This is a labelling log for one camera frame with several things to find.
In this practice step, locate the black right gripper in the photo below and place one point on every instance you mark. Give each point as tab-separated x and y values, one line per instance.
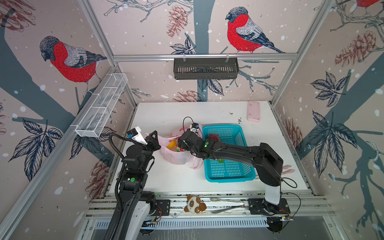
182	142

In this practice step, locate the orange fruit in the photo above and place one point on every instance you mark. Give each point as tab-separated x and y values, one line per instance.
172	145

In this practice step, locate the brown white plush toy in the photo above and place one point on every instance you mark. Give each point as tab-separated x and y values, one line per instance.
194	205

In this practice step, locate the pink plastic bag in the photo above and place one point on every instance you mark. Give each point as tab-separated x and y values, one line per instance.
177	156

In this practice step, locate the black hanging wire basket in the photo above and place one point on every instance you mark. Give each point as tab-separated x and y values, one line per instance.
206	68

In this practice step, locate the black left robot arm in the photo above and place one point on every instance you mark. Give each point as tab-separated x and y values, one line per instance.
134	204

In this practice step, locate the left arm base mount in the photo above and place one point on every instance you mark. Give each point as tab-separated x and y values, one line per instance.
162	208

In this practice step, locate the metal tongs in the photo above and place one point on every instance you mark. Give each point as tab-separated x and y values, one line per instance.
240	204

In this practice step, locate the teal plastic basket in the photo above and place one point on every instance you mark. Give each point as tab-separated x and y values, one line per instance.
227	171

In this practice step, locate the pink white tweezers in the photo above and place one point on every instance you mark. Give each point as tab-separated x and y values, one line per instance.
287	169

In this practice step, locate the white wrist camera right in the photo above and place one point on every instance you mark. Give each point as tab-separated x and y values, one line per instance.
194	128

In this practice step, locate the white wire mesh shelf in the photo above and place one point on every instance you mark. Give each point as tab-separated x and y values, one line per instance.
100	110

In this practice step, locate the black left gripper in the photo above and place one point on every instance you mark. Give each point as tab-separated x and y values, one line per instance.
153	142

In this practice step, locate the horizontal aluminium frame bar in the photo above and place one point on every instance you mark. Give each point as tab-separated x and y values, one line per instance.
242	57

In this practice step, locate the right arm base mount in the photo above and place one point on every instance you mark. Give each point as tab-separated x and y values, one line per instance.
262	207

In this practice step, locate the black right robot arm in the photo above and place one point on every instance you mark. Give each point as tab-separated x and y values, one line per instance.
268	164

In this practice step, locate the red dragon fruit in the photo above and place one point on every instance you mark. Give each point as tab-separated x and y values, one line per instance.
213	137

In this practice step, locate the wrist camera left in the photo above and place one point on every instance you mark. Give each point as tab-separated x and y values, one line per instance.
135	135

